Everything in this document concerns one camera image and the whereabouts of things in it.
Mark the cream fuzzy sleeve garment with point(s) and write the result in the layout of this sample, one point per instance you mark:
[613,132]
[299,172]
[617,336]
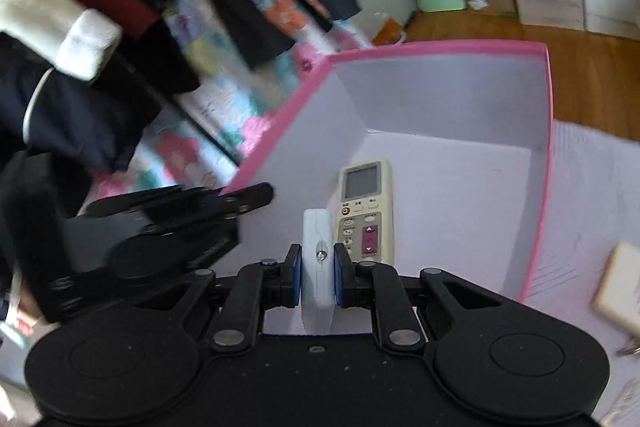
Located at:
[45,22]

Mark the cream remote with red button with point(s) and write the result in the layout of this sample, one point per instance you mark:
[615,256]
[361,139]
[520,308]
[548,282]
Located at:
[366,207]

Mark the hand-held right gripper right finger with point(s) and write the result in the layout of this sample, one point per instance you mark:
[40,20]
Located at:
[342,279]

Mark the pink cardboard box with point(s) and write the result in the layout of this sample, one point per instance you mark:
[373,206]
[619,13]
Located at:
[450,157]

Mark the striped bed sheet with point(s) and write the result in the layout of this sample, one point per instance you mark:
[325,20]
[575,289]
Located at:
[585,187]

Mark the black garment with ruffled sleeve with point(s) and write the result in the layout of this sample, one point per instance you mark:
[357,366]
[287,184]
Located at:
[235,7]

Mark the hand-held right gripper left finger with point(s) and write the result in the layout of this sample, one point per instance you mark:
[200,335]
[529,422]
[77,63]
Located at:
[295,278]

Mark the yellowed remote with round button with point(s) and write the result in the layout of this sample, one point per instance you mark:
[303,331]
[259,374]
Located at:
[619,287]

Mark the small white remote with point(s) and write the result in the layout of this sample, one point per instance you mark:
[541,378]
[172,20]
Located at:
[317,237]

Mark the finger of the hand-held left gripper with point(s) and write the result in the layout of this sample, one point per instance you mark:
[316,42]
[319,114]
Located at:
[250,197]
[215,244]

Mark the navy garment with white piping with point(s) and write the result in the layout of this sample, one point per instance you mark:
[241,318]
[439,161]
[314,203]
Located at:
[65,117]

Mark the floral quilt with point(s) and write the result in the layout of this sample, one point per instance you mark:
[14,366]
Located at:
[220,72]

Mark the orange bag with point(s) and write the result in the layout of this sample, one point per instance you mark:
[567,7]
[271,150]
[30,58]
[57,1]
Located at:
[389,32]

